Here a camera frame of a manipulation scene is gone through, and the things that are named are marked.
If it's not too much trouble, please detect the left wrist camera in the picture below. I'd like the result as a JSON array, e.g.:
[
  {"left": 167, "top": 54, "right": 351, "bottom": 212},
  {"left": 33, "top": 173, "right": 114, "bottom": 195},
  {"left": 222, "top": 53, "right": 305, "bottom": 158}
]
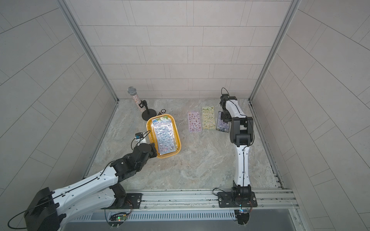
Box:
[{"left": 135, "top": 132, "right": 144, "bottom": 143}]

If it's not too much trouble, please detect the circuit board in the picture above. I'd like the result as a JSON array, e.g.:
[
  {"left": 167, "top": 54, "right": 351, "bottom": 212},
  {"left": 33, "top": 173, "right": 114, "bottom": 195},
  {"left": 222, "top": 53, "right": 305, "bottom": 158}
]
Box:
[
  {"left": 109, "top": 212, "right": 130, "bottom": 222},
  {"left": 235, "top": 208, "right": 251, "bottom": 217}
]

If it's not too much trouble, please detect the rhinestone microphone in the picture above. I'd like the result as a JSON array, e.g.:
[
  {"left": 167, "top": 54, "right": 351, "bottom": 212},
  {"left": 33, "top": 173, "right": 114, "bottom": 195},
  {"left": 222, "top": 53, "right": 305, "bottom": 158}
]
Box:
[{"left": 127, "top": 86, "right": 146, "bottom": 112}]

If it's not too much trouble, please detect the black microphone stand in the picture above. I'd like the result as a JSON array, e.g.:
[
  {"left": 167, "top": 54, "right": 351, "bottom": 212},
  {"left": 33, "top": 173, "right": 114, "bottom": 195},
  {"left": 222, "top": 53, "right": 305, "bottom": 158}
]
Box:
[{"left": 140, "top": 100, "right": 157, "bottom": 121}]

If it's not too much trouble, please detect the right circuit board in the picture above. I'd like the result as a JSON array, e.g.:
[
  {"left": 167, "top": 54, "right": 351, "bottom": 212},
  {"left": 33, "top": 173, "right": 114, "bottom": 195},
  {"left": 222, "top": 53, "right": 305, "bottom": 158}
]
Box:
[{"left": 235, "top": 208, "right": 251, "bottom": 217}]

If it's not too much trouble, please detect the left circuit board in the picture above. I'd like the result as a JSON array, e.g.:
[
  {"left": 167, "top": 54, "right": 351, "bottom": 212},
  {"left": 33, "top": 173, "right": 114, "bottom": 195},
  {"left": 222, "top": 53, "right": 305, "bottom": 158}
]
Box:
[{"left": 109, "top": 212, "right": 130, "bottom": 222}]

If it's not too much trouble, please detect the purple bonbon sticker sheet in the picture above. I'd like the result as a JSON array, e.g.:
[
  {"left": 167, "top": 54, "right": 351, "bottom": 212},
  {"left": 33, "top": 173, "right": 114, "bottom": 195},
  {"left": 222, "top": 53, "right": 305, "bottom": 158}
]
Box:
[{"left": 216, "top": 111, "right": 229, "bottom": 133}]

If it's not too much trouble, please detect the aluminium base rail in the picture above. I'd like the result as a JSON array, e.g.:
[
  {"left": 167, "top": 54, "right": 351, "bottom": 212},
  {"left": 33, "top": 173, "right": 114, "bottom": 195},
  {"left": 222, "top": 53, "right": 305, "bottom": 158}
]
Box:
[{"left": 126, "top": 188, "right": 299, "bottom": 211}]

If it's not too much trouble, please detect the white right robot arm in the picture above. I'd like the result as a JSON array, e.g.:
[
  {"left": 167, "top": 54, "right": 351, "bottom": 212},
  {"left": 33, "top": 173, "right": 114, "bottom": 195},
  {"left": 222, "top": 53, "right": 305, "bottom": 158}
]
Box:
[{"left": 220, "top": 93, "right": 254, "bottom": 207}]

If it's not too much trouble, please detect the yellow storage box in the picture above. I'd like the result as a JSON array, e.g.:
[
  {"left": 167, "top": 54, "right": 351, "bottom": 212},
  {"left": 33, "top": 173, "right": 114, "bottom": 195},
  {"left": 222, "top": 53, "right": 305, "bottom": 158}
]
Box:
[{"left": 146, "top": 114, "right": 181, "bottom": 159}]

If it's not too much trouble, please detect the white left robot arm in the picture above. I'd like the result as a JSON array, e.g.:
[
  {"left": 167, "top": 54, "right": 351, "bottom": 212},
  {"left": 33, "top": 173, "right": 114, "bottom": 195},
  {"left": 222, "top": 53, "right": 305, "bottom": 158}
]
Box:
[{"left": 24, "top": 143, "right": 157, "bottom": 231}]

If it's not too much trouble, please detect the pink sticker sheet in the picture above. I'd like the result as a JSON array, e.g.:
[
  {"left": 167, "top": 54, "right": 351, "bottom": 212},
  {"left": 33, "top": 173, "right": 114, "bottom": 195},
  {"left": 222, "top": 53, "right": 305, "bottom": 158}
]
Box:
[{"left": 188, "top": 112, "right": 202, "bottom": 133}]

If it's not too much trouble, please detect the light blue sticker sheet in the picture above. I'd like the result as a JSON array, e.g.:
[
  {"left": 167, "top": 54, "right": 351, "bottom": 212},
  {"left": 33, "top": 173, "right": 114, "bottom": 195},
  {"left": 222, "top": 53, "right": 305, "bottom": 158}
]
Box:
[{"left": 152, "top": 116, "right": 177, "bottom": 155}]

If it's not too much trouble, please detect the yellow-green sticker sheet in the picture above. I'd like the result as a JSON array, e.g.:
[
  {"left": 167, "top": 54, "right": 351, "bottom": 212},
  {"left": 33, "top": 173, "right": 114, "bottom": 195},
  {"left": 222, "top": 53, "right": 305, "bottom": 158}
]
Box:
[{"left": 202, "top": 106, "right": 216, "bottom": 130}]

